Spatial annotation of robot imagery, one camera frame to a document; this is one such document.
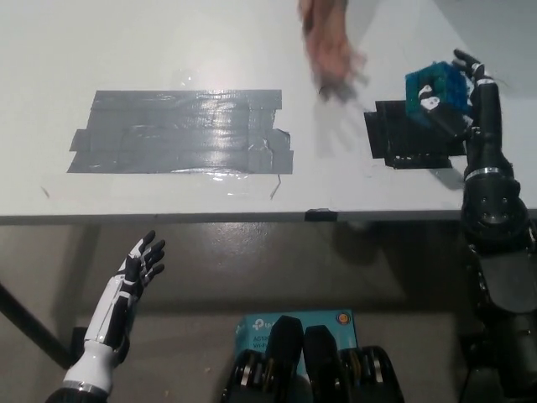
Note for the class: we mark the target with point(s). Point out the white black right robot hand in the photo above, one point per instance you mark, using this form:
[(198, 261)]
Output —
[(484, 126)]

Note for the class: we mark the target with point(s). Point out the person's bare hand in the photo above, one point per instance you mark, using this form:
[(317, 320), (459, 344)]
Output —
[(331, 52)]

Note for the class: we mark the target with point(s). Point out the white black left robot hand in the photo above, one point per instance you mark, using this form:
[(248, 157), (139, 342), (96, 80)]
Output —
[(115, 310)]

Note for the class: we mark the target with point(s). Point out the blue rubik's cube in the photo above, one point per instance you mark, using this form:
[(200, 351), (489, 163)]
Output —
[(440, 82)]

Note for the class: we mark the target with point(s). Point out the black table leg foot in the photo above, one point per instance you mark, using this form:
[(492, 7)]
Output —
[(77, 346)]

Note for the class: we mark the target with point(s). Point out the black slanted table leg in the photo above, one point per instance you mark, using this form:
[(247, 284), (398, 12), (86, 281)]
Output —
[(31, 327)]

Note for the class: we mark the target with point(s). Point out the black tape square mark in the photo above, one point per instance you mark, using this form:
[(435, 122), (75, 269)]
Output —
[(394, 134)]

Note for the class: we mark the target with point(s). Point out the teal router cardboard box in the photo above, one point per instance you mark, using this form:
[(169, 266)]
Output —
[(253, 327)]

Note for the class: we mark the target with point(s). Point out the small black tape piece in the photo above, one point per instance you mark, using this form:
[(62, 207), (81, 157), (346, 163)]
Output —
[(322, 215)]

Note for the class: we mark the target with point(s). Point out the grey duct tape patch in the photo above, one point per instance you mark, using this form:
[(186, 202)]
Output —
[(180, 132)]

